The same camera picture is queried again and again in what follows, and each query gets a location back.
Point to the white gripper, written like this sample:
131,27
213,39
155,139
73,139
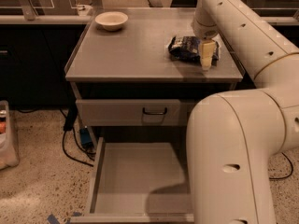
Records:
205,31

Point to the blue power adapter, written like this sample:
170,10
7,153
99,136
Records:
85,138

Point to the open grey lower drawer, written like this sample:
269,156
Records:
138,183

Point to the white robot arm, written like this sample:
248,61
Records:
231,135

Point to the blue tape piece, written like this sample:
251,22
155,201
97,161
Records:
52,219

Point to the black drawer handle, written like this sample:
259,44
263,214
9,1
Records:
154,112

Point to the closed grey upper drawer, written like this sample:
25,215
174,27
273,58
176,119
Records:
128,112

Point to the white ceramic bowl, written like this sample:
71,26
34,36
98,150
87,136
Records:
111,21

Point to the clear plastic bin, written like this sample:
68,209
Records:
9,153

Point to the blue chip bag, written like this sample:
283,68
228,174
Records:
185,48

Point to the grey drawer cabinet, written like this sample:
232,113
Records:
134,63

